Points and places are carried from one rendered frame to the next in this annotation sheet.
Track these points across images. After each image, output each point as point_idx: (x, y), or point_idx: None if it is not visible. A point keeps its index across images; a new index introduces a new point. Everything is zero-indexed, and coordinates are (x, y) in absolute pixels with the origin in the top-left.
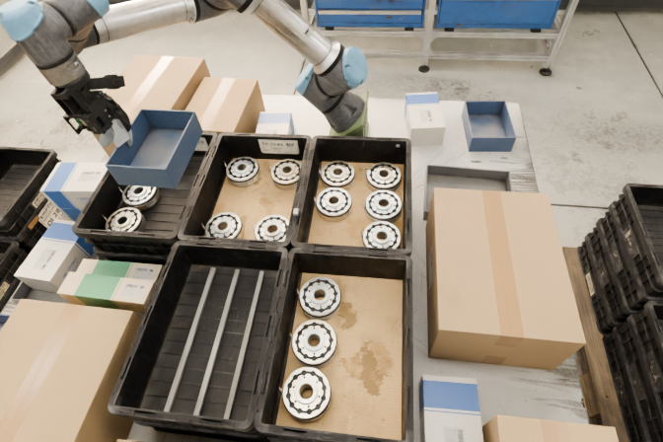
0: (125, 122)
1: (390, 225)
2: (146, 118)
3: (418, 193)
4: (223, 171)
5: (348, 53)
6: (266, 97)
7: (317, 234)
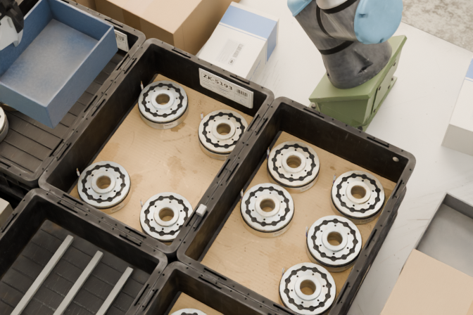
0: (17, 22)
1: (327, 276)
2: (49, 6)
3: (414, 231)
4: (136, 92)
5: None
6: None
7: (225, 244)
